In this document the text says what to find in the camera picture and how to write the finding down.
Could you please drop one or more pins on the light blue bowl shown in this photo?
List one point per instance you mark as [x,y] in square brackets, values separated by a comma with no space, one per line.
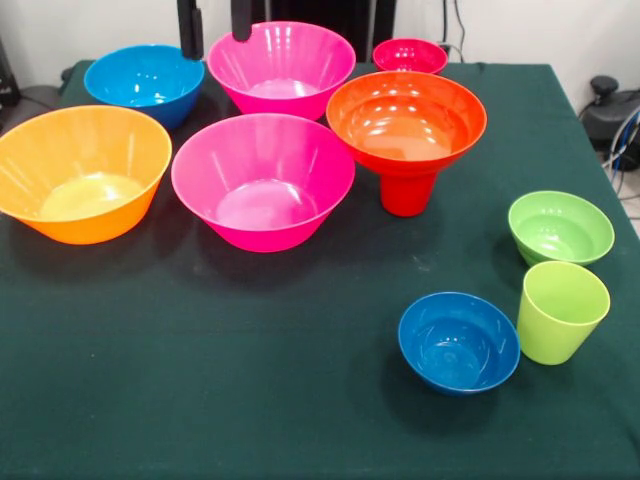
[145,82]

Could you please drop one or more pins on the lime green plastic cup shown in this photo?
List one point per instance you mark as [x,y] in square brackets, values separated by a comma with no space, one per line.
[562,312]

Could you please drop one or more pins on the large orange bowl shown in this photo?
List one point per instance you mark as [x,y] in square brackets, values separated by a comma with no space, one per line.
[82,175]

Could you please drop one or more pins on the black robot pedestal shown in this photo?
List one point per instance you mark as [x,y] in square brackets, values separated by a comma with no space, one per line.
[320,12]

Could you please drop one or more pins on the small green bowl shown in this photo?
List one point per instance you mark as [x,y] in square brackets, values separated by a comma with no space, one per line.
[561,227]

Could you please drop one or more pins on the red-orange wide bowl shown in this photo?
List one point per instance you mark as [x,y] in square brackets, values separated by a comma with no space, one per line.
[406,120]

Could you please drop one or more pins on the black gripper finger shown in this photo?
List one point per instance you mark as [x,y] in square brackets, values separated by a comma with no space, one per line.
[242,20]
[190,30]

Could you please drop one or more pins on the black device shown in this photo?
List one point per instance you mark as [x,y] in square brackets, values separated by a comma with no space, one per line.
[7,75]

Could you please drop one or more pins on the dark green table cloth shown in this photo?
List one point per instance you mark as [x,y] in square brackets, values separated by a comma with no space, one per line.
[200,350]

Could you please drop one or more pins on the red plastic cup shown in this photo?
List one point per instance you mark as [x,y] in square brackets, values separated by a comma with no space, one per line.
[406,197]

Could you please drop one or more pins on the small dark blue bowl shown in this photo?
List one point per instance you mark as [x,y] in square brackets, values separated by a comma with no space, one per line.
[459,344]

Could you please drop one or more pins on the large pink bowl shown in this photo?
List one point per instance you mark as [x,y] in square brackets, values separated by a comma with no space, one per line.
[281,70]
[263,185]

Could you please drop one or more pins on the black pedestal foot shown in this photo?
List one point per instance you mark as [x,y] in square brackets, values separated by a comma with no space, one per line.
[605,115]
[37,95]

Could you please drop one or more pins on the small magenta bowl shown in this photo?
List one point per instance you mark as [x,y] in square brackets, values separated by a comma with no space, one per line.
[410,55]

